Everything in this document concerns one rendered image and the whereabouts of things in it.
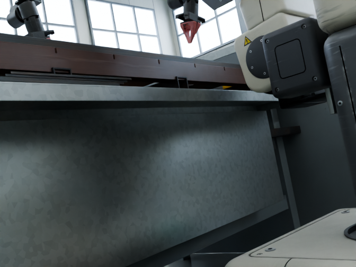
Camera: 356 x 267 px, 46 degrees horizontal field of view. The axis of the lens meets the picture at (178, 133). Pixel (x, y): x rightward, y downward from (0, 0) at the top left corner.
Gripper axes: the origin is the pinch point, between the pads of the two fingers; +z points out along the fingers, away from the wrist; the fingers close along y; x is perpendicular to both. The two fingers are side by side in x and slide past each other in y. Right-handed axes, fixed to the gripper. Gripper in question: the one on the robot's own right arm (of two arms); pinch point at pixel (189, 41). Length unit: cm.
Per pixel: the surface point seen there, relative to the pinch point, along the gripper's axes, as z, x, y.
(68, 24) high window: -312, -856, -481
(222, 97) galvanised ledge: 27, 35, 26
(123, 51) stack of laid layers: 13.5, 7.9, 37.5
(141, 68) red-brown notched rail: 18.7, 13.1, 35.3
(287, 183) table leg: 52, 10, -56
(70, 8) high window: -359, -861, -490
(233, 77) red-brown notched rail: 12.2, 10.2, -13.6
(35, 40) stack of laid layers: 17, 10, 66
